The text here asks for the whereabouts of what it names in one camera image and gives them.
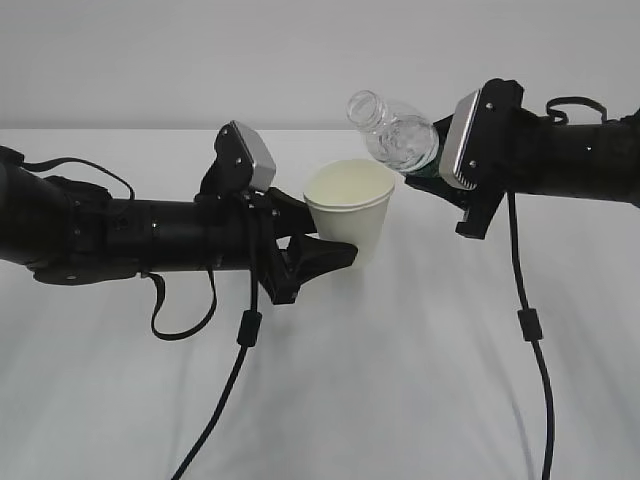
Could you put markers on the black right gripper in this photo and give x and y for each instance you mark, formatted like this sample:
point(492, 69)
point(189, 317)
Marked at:
point(479, 206)

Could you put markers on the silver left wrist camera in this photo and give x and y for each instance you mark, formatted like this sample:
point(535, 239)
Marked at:
point(243, 160)

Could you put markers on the white paper cup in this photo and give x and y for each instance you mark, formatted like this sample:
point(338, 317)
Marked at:
point(348, 201)

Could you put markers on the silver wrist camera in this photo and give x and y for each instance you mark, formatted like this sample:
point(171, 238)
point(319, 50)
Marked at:
point(243, 160)
point(476, 139)

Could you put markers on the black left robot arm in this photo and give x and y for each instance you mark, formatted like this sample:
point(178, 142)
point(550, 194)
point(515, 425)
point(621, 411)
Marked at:
point(69, 232)

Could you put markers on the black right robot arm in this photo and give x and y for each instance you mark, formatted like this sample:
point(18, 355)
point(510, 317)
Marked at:
point(516, 151)

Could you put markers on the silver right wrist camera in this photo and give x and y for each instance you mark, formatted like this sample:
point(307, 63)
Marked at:
point(476, 139)

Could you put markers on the clear water bottle green label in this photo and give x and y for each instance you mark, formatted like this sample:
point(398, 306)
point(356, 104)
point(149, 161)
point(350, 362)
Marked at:
point(396, 134)

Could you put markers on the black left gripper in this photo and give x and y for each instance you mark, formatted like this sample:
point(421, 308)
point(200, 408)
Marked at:
point(274, 215)

